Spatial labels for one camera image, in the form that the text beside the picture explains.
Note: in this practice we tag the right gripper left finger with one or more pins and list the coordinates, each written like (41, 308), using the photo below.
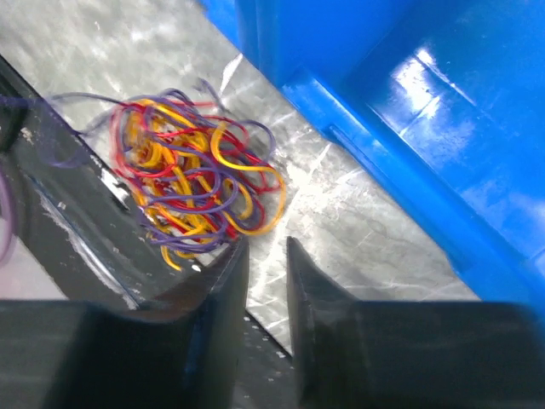
(179, 350)

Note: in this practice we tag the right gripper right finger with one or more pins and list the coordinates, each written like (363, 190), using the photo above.
(354, 353)

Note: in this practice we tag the blue three-compartment plastic bin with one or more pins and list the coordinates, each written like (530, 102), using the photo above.
(441, 101)

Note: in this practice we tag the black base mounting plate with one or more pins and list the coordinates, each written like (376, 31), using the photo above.
(73, 215)

